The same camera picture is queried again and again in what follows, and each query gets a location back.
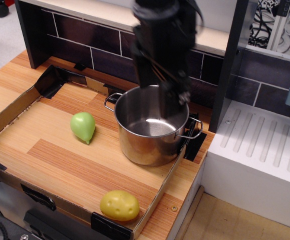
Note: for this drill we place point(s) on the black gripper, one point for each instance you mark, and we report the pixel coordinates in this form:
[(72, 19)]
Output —
[(159, 50)]

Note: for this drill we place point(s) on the stainless steel pot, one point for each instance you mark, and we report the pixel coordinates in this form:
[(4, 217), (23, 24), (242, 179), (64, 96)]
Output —
[(146, 136)]

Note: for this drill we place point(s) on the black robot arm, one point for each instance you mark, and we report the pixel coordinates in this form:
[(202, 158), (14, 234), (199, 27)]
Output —
[(162, 11)]

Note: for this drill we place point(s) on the cardboard fence with black tape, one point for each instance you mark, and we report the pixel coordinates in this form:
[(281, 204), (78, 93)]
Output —
[(51, 182)]

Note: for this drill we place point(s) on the dark tiled backsplash shelf unit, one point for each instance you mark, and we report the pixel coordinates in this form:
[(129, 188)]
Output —
[(248, 77)]

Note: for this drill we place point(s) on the green plastic pear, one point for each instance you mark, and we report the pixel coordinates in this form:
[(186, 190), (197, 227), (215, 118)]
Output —
[(83, 126)]

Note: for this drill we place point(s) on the white ridged drainboard sink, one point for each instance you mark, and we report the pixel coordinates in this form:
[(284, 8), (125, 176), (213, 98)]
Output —
[(248, 162)]

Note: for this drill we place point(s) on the brass screw in counter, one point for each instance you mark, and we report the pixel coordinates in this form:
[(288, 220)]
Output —
[(174, 208)]

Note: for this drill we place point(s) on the yellow plastic potato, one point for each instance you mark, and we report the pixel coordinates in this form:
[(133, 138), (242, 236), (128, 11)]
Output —
[(119, 205)]

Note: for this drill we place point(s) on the black chair caster wheel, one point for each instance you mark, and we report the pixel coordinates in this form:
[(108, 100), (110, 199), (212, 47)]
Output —
[(4, 9)]

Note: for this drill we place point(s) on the aluminium frame post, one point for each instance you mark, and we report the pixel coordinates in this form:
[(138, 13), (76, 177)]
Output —
[(283, 14)]

